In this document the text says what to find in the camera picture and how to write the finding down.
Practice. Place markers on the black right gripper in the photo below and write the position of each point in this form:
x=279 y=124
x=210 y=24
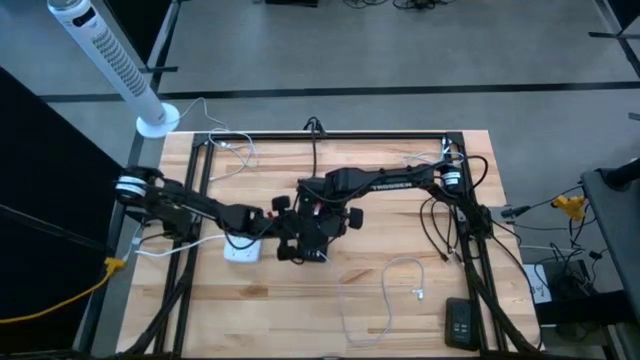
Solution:
x=320 y=225

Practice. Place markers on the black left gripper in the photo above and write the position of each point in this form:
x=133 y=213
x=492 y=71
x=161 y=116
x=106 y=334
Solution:
x=282 y=230

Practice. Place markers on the long black power strip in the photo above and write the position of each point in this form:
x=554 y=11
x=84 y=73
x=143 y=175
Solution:
x=315 y=256

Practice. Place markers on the white cube outlet hub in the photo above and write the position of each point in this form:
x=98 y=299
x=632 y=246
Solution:
x=245 y=255

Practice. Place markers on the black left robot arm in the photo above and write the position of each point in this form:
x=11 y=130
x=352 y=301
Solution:
x=200 y=205

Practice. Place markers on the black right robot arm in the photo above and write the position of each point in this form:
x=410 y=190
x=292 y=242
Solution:
x=390 y=180

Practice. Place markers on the small black power strip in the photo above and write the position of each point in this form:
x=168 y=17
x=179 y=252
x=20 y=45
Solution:
x=462 y=320

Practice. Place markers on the white paper sheet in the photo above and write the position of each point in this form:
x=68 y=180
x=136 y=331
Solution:
x=537 y=285

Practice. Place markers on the white tower fan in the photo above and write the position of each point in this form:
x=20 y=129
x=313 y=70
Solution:
x=115 y=60

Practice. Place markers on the black curtain partition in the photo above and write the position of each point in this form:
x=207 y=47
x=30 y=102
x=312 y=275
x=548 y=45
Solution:
x=40 y=200

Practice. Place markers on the yellow plug connector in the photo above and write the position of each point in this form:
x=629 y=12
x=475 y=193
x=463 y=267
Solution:
x=570 y=205

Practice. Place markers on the black floor equipment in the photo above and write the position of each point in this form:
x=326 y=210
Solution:
x=575 y=300

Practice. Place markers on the grey side table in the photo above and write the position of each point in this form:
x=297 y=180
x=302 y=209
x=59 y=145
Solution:
x=615 y=225

